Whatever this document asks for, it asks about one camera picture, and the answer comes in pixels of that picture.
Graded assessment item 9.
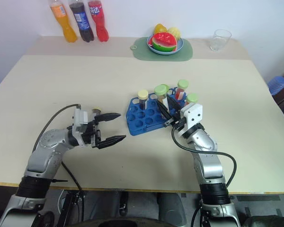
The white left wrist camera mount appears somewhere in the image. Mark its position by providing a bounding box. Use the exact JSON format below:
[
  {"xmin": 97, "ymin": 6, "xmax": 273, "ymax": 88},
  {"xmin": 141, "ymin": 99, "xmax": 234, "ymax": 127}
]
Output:
[{"xmin": 71, "ymin": 107, "xmax": 90, "ymax": 147}]

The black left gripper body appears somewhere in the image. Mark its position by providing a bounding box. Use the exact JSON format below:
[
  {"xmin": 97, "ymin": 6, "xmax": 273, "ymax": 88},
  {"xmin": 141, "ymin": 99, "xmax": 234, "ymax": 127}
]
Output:
[{"xmin": 80, "ymin": 117, "xmax": 103, "ymax": 149}]

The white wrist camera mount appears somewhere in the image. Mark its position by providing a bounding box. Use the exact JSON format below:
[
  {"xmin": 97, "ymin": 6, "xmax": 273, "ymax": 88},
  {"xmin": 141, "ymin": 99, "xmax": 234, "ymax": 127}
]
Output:
[
  {"xmin": 71, "ymin": 107, "xmax": 90, "ymax": 147},
  {"xmin": 179, "ymin": 103, "xmax": 204, "ymax": 133}
]

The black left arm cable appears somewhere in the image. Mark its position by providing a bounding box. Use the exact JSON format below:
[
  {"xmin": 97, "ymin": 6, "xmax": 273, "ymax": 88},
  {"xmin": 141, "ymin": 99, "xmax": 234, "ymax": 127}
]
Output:
[{"xmin": 32, "ymin": 103, "xmax": 84, "ymax": 191}]

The red soda bottle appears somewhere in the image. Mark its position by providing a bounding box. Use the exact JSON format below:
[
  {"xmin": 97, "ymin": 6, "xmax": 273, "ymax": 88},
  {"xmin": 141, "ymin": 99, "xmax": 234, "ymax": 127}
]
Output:
[{"xmin": 87, "ymin": 0, "xmax": 110, "ymax": 43}]

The blue plastic stool stack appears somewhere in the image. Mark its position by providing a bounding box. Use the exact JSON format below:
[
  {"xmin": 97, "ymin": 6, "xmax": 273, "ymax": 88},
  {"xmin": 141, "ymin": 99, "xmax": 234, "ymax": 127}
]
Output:
[{"xmin": 267, "ymin": 76, "xmax": 284, "ymax": 96}]

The clear glass cup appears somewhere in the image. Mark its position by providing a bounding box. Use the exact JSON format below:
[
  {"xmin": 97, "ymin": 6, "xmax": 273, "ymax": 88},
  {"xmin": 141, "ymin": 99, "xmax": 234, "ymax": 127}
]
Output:
[{"xmin": 210, "ymin": 29, "xmax": 232, "ymax": 52}]

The dark rounded shape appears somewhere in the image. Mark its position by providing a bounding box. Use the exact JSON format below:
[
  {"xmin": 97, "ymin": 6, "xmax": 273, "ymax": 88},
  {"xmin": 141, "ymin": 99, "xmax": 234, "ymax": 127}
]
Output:
[{"xmin": 72, "ymin": 214, "xmax": 164, "ymax": 227}]

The blue plate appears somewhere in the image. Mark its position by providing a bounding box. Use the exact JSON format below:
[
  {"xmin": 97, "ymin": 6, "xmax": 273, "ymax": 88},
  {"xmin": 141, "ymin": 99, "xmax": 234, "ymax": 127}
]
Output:
[{"xmin": 146, "ymin": 37, "xmax": 184, "ymax": 56}]

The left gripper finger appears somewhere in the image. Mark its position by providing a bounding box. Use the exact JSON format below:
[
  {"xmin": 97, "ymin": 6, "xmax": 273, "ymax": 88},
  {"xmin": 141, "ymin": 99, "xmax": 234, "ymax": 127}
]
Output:
[
  {"xmin": 96, "ymin": 135, "xmax": 127, "ymax": 150},
  {"xmin": 94, "ymin": 113, "xmax": 122, "ymax": 124}
]

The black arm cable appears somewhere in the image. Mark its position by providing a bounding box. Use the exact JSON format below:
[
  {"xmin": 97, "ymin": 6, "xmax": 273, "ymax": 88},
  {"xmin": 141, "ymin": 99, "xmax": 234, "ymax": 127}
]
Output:
[
  {"xmin": 32, "ymin": 103, "xmax": 84, "ymax": 191},
  {"xmin": 171, "ymin": 124, "xmax": 238, "ymax": 187}
]

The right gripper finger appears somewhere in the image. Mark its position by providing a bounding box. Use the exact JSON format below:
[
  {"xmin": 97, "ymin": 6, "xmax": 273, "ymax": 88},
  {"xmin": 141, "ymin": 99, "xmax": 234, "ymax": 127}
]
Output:
[
  {"xmin": 167, "ymin": 95, "xmax": 181, "ymax": 115},
  {"xmin": 156, "ymin": 100, "xmax": 173, "ymax": 122}
]

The black metal frame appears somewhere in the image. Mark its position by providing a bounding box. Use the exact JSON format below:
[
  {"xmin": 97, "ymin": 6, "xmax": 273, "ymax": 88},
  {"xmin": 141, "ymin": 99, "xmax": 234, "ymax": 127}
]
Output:
[{"xmin": 56, "ymin": 189, "xmax": 86, "ymax": 227}]

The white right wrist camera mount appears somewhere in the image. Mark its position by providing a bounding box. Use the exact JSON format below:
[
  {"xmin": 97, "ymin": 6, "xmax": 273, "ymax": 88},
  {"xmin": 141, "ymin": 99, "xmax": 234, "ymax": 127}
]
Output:
[{"xmin": 179, "ymin": 103, "xmax": 204, "ymax": 133}]

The toy watermelon slice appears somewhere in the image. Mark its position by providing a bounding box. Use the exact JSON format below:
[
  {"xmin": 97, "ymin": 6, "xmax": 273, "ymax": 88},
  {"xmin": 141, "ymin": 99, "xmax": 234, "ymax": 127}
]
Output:
[{"xmin": 151, "ymin": 32, "xmax": 178, "ymax": 53}]

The green-capped red liquid tube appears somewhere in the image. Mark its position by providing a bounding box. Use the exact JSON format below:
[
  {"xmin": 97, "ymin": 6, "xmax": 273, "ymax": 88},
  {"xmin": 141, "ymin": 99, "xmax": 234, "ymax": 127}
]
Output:
[{"xmin": 175, "ymin": 79, "xmax": 190, "ymax": 101}]

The yellow toy fruit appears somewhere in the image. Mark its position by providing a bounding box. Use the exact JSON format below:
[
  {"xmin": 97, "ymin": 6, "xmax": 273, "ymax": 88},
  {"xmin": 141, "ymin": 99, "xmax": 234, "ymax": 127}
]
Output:
[{"xmin": 167, "ymin": 26, "xmax": 182, "ymax": 40}]

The green-capped white-label tube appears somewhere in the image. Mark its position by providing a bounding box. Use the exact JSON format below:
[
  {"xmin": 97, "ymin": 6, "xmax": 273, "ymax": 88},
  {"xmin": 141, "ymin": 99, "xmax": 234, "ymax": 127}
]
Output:
[{"xmin": 154, "ymin": 84, "xmax": 170, "ymax": 112}]

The yellow-capped dark liquid tube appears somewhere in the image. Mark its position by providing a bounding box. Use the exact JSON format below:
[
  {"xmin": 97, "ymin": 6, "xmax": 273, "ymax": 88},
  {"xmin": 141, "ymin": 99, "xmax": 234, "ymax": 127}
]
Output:
[{"xmin": 137, "ymin": 89, "xmax": 150, "ymax": 111}]

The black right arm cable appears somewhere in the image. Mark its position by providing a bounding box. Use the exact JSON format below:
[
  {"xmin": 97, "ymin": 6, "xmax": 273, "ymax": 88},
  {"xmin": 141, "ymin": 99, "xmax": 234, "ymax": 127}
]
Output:
[{"xmin": 171, "ymin": 124, "xmax": 238, "ymax": 187}]

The small green-capped tube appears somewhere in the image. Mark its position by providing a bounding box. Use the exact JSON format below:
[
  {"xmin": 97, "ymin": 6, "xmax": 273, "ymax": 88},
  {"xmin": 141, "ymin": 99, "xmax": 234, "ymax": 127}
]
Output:
[{"xmin": 185, "ymin": 93, "xmax": 200, "ymax": 106}]

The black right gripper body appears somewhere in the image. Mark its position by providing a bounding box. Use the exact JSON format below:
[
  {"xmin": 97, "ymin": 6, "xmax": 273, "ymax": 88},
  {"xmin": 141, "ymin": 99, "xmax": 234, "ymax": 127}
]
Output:
[{"xmin": 164, "ymin": 110, "xmax": 186, "ymax": 130}]

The orange-yellow toy pepper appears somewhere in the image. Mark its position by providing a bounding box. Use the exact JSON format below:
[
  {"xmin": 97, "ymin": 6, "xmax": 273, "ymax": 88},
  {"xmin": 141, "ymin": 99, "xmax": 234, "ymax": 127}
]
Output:
[{"xmin": 153, "ymin": 23, "xmax": 169, "ymax": 35}]

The black textured rounded shape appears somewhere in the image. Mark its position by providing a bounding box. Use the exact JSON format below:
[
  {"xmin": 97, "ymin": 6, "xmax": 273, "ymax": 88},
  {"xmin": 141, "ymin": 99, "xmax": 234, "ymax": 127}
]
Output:
[{"xmin": 243, "ymin": 214, "xmax": 284, "ymax": 227}]

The grey rounded shape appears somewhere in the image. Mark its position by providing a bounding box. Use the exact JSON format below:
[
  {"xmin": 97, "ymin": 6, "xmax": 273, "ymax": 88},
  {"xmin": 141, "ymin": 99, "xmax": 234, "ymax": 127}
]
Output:
[{"xmin": 155, "ymin": 192, "xmax": 188, "ymax": 227}]

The green cutting mat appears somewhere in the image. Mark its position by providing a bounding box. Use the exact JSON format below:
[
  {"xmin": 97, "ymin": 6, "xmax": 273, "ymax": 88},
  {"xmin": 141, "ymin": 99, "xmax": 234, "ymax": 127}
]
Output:
[{"xmin": 130, "ymin": 36, "xmax": 194, "ymax": 62}]

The orange soda bottle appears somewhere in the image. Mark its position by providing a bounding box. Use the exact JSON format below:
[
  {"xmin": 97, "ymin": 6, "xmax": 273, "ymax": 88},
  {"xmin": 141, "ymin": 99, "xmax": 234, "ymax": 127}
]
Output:
[{"xmin": 49, "ymin": 0, "xmax": 78, "ymax": 43}]

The tan-capped loose test tube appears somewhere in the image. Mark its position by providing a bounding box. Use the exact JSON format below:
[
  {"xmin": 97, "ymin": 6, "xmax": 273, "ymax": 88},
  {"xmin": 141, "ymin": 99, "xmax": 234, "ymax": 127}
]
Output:
[{"xmin": 91, "ymin": 107, "xmax": 102, "ymax": 119}]

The dark cola bottle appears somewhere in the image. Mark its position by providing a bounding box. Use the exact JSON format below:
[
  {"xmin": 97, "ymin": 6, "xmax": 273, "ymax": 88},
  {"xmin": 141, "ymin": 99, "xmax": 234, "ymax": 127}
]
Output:
[{"xmin": 68, "ymin": 0, "xmax": 95, "ymax": 43}]

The blue test tube rack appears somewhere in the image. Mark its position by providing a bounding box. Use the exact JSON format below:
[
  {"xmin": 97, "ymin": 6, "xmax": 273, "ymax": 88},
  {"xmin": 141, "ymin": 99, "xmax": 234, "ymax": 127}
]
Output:
[{"xmin": 125, "ymin": 87, "xmax": 188, "ymax": 137}]

